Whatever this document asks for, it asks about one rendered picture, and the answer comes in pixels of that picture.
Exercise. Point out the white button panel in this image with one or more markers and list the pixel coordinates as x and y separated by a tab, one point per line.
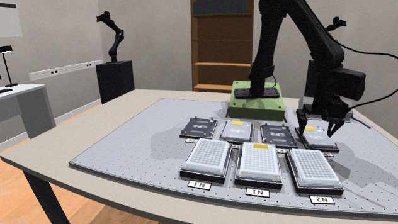
309	100

